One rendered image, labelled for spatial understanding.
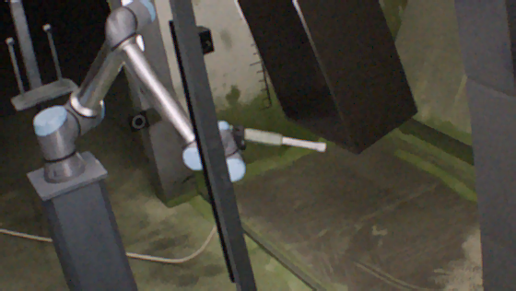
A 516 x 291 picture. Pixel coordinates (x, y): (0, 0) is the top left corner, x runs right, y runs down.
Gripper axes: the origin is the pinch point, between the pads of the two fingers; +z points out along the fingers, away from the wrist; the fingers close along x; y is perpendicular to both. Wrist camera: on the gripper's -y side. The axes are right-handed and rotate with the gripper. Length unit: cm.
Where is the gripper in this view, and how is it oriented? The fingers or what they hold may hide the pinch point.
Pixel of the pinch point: (234, 138)
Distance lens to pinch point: 380.3
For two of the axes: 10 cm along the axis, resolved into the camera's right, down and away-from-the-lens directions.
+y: -1.7, 9.5, 2.7
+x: 9.8, 1.6, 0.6
